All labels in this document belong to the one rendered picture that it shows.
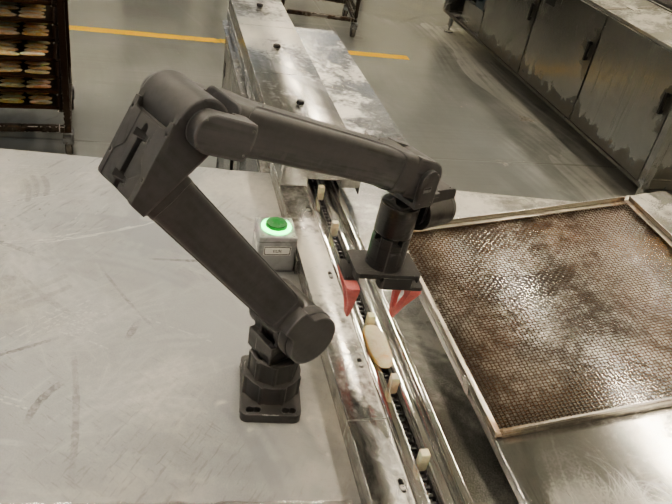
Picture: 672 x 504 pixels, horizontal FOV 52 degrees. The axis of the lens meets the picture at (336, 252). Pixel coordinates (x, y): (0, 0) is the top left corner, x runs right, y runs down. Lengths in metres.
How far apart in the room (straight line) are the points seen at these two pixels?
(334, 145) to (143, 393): 0.46
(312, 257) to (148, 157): 0.64
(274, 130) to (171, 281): 0.55
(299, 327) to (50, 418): 0.36
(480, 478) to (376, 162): 0.46
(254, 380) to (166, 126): 0.45
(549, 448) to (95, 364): 0.65
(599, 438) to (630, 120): 3.01
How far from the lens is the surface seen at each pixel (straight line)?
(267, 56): 2.01
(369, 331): 1.12
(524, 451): 0.98
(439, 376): 1.14
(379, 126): 1.94
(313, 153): 0.78
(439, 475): 0.96
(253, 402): 1.01
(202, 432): 0.99
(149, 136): 0.67
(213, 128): 0.65
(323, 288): 1.18
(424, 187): 0.94
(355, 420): 0.97
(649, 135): 3.79
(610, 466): 1.00
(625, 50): 4.03
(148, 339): 1.12
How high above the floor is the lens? 1.57
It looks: 34 degrees down
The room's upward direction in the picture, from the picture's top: 11 degrees clockwise
